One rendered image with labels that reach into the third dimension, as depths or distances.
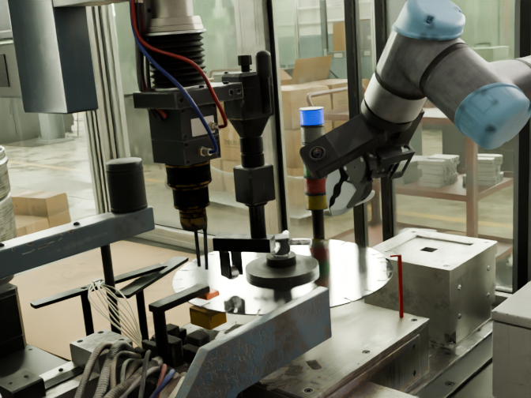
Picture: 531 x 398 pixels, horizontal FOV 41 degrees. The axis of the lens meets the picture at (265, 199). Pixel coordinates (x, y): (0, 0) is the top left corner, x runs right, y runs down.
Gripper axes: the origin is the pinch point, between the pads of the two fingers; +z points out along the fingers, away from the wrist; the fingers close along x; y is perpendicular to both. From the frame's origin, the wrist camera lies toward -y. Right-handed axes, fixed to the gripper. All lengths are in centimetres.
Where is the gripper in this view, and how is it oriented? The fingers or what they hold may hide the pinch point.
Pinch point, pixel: (330, 208)
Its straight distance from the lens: 106.3
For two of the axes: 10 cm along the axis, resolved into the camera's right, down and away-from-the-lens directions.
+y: 8.6, -2.0, 4.8
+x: -4.6, -7.2, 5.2
